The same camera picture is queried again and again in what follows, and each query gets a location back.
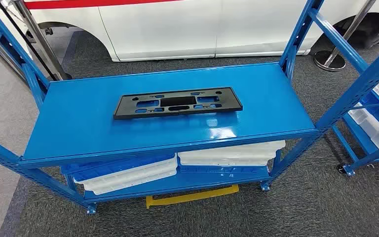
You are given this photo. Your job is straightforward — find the black stanchion belt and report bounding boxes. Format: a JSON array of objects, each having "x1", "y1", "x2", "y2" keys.
[{"x1": 0, "y1": 0, "x2": 58, "y2": 81}]

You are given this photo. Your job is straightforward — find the blue metal shelf rack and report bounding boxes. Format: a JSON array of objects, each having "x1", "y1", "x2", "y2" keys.
[
  {"x1": 0, "y1": 0, "x2": 379, "y2": 216},
  {"x1": 332, "y1": 70, "x2": 379, "y2": 177}
]

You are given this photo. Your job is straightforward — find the chrome stanchion post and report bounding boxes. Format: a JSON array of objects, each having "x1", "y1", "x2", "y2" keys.
[
  {"x1": 11, "y1": 0, "x2": 73, "y2": 81},
  {"x1": 313, "y1": 0, "x2": 378, "y2": 72}
]

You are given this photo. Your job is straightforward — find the black plastic panel with cutouts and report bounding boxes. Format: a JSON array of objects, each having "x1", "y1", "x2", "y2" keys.
[{"x1": 113, "y1": 86, "x2": 243, "y2": 120}]

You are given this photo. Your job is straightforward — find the white car with red stripe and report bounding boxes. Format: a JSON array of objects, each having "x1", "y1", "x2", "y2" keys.
[{"x1": 0, "y1": 0, "x2": 379, "y2": 62}]

